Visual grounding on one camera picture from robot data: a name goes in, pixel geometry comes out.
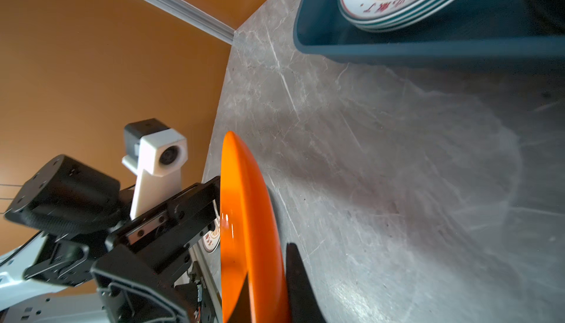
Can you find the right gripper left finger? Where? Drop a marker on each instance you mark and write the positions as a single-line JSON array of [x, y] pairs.
[[242, 311]]

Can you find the teal plastic bin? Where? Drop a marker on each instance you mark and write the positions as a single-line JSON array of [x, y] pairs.
[[489, 35]]

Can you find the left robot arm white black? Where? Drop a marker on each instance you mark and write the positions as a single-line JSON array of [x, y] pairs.
[[14, 288]]

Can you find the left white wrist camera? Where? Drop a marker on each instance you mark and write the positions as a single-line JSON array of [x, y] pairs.
[[155, 154]]

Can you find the left aluminium corner post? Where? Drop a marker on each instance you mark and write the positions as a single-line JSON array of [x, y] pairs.
[[199, 19]]

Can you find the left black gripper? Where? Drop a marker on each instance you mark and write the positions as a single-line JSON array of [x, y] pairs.
[[148, 273]]

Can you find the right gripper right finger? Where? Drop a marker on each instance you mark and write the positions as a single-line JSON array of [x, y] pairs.
[[301, 298]]

